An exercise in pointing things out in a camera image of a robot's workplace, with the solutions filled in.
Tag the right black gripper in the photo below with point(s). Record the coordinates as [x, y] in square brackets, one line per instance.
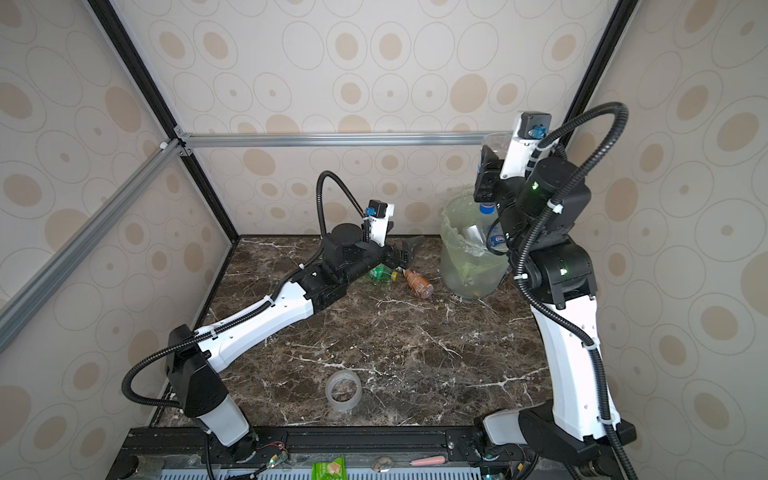
[489, 178]

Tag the blue label water bottle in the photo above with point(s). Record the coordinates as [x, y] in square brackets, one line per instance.
[491, 232]

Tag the pink pen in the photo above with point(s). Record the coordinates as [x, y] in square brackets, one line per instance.
[429, 461]

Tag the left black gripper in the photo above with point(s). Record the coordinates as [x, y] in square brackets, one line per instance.
[404, 258]

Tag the clear tape roll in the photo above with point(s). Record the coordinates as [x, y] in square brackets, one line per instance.
[343, 391]

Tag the aluminium rail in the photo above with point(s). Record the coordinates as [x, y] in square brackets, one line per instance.
[22, 308]
[333, 140]

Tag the mesh bin with green liner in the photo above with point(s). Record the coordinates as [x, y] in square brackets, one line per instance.
[467, 268]

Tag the back aluminium rail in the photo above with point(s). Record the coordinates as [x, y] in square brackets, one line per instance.
[333, 140]

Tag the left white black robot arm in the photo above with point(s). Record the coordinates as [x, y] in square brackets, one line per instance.
[195, 359]

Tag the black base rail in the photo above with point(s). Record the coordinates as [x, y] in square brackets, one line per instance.
[369, 452]

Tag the green snack packet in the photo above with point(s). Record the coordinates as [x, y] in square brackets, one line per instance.
[332, 470]

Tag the brown Nescafe bottle near bin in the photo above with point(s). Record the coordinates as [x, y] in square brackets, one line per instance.
[419, 284]

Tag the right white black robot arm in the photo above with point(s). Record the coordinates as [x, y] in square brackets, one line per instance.
[533, 180]

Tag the left aluminium rail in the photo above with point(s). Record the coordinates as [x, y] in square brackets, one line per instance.
[22, 308]

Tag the green Sprite bottle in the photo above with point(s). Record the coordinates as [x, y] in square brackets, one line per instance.
[383, 274]

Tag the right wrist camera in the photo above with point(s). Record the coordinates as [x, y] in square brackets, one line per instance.
[531, 128]

